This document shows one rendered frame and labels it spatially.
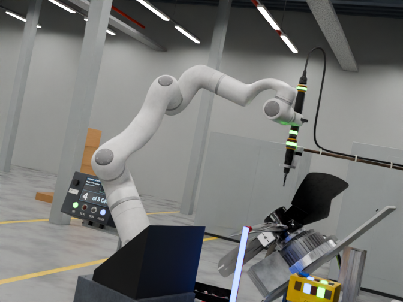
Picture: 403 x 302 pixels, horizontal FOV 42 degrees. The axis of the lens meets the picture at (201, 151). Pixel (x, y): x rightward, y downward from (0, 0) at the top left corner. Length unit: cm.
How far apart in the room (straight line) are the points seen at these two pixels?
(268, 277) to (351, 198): 565
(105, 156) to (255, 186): 786
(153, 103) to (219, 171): 791
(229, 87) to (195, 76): 15
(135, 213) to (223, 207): 802
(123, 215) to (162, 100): 48
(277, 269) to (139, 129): 83
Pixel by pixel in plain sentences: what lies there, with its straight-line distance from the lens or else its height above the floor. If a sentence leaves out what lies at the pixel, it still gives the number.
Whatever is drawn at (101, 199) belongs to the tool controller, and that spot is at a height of 116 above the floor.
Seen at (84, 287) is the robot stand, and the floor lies 90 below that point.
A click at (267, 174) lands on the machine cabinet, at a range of 967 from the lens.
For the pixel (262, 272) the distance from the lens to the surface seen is 227.
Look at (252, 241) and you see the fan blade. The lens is 246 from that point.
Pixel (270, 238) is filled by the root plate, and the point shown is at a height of 112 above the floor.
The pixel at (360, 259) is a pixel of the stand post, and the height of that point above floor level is 112.
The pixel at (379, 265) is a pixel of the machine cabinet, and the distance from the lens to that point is 788.
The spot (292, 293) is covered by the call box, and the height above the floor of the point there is 101.
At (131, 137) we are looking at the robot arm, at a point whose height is 144.
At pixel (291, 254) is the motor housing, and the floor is 108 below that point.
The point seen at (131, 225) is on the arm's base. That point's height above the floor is 114.
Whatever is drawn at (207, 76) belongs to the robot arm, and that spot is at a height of 175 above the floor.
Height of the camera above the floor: 141
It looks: 1 degrees up
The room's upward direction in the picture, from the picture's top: 11 degrees clockwise
